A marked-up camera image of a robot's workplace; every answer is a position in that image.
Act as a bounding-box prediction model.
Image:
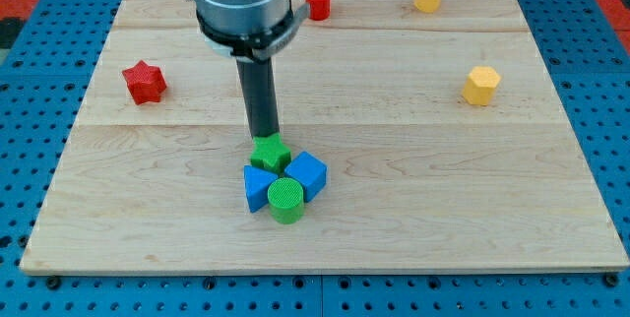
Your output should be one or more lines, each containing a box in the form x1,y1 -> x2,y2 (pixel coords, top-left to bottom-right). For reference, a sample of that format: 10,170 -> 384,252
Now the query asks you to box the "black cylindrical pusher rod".
236,59 -> 280,137

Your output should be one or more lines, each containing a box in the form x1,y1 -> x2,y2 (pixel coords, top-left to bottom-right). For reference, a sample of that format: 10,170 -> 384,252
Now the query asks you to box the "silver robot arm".
193,0 -> 311,137

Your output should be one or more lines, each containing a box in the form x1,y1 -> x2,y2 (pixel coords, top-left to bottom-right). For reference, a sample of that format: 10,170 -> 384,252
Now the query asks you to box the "yellow hexagon block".
461,66 -> 502,106

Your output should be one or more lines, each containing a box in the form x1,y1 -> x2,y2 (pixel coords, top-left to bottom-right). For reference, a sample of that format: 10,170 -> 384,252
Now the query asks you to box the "green star block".
250,133 -> 291,174

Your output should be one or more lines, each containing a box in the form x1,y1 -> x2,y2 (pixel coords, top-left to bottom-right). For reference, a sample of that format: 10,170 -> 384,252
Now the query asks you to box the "blue triangle block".
243,165 -> 279,213

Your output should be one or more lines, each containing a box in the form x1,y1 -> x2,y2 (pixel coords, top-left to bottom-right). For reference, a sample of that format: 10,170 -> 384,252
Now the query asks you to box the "red cylinder block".
306,0 -> 331,21

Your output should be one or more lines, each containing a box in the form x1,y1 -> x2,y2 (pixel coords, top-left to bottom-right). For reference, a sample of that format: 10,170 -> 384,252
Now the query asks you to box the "blue cube block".
284,152 -> 328,203

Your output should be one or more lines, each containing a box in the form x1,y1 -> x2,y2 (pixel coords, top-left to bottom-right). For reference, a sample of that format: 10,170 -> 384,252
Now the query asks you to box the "red star block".
122,60 -> 167,105

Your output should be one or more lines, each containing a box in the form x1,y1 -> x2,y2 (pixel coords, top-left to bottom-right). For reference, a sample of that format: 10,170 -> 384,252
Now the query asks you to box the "green cylinder block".
267,177 -> 304,224

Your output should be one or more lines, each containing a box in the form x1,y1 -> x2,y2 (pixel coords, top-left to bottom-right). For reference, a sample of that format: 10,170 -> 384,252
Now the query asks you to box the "wooden board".
21,0 -> 629,276

